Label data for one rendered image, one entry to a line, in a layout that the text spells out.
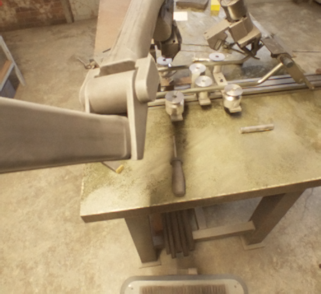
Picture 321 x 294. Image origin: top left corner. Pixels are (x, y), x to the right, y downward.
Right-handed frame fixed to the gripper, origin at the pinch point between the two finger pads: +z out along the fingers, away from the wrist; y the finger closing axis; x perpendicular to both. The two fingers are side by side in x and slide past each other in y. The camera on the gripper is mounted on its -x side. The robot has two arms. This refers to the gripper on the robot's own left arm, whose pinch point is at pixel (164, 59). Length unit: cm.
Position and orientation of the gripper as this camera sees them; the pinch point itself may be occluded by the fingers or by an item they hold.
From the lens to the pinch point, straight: 81.6
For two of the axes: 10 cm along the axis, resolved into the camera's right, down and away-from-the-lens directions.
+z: 0.2, 5.3, 8.5
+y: 9.9, -1.3, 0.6
